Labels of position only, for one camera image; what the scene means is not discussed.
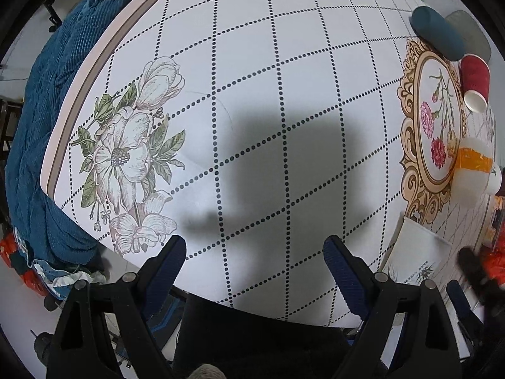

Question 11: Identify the grey oval case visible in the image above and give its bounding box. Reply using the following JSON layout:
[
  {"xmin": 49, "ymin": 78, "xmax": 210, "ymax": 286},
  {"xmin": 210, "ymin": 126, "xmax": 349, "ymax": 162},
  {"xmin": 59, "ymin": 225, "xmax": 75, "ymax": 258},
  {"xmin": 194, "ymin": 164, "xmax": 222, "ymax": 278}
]
[{"xmin": 445, "ymin": 10, "xmax": 492, "ymax": 64}]

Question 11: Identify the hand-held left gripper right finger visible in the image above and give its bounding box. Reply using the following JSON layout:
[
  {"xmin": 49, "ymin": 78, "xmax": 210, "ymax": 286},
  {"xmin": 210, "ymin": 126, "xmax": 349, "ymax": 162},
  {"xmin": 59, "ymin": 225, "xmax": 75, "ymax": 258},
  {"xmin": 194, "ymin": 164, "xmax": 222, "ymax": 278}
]
[{"xmin": 323, "ymin": 235, "xmax": 463, "ymax": 379}]

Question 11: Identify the teal knitted blanket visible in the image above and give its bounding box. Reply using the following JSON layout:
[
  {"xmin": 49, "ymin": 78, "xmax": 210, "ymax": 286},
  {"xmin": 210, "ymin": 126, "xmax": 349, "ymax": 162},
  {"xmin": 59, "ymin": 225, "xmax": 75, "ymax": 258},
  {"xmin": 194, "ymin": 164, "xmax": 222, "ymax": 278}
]
[{"xmin": 5, "ymin": 0, "xmax": 187, "ymax": 301}]

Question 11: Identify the small white cup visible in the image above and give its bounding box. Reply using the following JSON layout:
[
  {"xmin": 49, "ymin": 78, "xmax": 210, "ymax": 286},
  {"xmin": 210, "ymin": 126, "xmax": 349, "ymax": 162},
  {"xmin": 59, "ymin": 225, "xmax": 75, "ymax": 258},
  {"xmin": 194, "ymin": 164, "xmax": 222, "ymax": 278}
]
[{"xmin": 486, "ymin": 163, "xmax": 502, "ymax": 195}]

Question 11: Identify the dark teal cylindrical case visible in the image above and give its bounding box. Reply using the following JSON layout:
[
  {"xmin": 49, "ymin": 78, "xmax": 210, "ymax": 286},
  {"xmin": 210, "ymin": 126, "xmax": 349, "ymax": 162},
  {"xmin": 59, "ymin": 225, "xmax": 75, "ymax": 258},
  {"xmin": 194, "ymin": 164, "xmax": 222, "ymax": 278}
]
[{"xmin": 410, "ymin": 6, "xmax": 467, "ymax": 61}]

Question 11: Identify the dark metal rack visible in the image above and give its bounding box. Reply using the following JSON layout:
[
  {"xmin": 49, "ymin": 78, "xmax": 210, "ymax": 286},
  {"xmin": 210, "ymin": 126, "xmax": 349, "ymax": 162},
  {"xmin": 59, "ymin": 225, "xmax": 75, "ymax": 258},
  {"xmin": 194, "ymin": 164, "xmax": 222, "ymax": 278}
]
[{"xmin": 0, "ymin": 95, "xmax": 24, "ymax": 154}]

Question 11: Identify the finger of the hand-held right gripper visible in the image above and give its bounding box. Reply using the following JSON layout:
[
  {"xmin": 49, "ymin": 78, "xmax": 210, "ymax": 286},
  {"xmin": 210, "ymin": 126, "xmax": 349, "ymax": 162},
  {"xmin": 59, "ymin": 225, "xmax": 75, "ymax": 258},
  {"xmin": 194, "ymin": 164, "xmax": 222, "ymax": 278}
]
[
  {"xmin": 446, "ymin": 280, "xmax": 487, "ymax": 361},
  {"xmin": 457, "ymin": 247, "xmax": 505, "ymax": 309}
]

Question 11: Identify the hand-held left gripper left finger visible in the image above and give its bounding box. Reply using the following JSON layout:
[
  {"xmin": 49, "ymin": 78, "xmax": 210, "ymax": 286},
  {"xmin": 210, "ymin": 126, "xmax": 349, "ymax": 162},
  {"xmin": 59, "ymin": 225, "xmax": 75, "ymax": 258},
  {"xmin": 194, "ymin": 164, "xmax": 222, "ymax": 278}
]
[{"xmin": 46, "ymin": 235, "xmax": 187, "ymax": 379}]

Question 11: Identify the black chair base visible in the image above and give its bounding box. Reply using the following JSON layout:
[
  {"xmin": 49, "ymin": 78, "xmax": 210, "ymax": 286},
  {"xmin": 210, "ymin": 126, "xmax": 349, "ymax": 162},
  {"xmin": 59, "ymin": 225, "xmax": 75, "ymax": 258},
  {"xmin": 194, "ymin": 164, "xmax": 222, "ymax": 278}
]
[{"xmin": 43, "ymin": 0, "xmax": 93, "ymax": 33}]

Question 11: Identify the red orange cloth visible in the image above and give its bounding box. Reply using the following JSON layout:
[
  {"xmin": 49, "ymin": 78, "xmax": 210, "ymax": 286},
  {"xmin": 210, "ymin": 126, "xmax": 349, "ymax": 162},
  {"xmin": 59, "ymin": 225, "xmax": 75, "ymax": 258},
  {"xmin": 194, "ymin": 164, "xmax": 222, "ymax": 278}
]
[{"xmin": 0, "ymin": 231, "xmax": 48, "ymax": 296}]

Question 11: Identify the clear plastic cup orange band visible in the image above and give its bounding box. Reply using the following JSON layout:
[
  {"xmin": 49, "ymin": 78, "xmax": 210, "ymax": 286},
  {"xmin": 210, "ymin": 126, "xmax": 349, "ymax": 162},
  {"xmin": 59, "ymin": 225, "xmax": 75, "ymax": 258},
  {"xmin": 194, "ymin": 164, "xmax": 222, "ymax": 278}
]
[{"xmin": 451, "ymin": 136, "xmax": 495, "ymax": 208}]

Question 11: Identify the red ribbed paper cup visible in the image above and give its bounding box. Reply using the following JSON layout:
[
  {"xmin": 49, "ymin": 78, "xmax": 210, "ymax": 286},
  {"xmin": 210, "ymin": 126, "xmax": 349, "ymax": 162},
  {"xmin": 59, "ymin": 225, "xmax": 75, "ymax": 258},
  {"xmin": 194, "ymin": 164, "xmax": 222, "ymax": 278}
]
[{"xmin": 460, "ymin": 54, "xmax": 491, "ymax": 113}]

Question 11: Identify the white printed paper cup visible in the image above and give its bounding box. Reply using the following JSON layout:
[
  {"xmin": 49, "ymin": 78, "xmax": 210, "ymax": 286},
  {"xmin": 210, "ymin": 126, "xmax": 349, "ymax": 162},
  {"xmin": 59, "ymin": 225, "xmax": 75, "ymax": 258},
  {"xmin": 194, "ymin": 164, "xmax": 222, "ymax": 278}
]
[{"xmin": 378, "ymin": 211, "xmax": 454, "ymax": 286}]

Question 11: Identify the white floral tablecloth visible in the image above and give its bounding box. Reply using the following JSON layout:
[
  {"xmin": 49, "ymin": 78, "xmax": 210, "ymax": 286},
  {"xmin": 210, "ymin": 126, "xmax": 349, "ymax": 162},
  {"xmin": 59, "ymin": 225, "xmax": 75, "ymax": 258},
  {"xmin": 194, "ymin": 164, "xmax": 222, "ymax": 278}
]
[{"xmin": 39, "ymin": 0, "xmax": 505, "ymax": 329}]

